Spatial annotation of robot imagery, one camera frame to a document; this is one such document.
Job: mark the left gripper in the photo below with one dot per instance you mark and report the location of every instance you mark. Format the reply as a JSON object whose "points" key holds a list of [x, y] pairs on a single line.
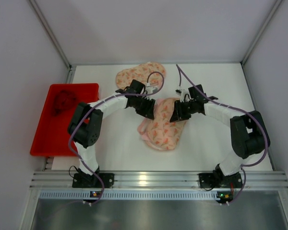
{"points": [[142, 104]]}

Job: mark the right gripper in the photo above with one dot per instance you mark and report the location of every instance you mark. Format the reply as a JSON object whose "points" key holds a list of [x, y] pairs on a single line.
{"points": [[182, 108]]}

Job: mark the pink bra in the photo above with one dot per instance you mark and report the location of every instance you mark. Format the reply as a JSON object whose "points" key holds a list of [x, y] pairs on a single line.
{"points": [[142, 130]]}

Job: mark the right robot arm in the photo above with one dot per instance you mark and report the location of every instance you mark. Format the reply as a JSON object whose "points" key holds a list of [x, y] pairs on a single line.
{"points": [[247, 133]]}

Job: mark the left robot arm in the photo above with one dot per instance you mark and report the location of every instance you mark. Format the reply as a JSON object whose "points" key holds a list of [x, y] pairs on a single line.
{"points": [[85, 125]]}

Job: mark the dark red bra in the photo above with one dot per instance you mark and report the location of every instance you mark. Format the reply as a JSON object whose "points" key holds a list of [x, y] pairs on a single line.
{"points": [[64, 100]]}

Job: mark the red plastic bin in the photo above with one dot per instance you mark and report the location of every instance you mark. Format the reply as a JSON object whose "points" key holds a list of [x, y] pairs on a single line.
{"points": [[51, 137]]}

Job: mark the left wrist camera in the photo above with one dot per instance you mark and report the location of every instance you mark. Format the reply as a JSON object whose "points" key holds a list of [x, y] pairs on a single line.
{"points": [[152, 89]]}

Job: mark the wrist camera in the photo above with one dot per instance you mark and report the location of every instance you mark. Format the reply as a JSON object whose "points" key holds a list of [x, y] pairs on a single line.
{"points": [[181, 92], [152, 89]]}

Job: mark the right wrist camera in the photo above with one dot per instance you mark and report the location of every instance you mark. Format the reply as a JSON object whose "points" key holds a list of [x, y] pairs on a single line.
{"points": [[181, 92]]}

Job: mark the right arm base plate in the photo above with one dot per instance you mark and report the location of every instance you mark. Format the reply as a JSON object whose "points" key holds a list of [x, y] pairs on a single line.
{"points": [[216, 179]]}

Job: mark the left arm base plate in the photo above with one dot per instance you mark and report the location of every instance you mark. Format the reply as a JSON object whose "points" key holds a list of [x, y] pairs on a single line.
{"points": [[103, 180]]}

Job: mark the aluminium front rail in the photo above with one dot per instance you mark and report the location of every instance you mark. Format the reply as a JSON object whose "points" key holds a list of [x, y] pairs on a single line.
{"points": [[255, 180]]}

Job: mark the left aluminium frame post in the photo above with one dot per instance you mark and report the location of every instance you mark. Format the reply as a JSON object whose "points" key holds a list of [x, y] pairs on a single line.
{"points": [[49, 32]]}

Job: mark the aluminium frame post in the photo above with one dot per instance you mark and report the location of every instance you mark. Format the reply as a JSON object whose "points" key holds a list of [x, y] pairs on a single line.
{"points": [[263, 27], [49, 32]]}

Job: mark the perforated cable duct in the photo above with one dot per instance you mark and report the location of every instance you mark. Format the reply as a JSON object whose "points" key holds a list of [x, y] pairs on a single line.
{"points": [[134, 195]]}

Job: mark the right aluminium frame post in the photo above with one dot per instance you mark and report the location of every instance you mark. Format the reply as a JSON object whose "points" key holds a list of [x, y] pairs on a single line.
{"points": [[263, 27]]}

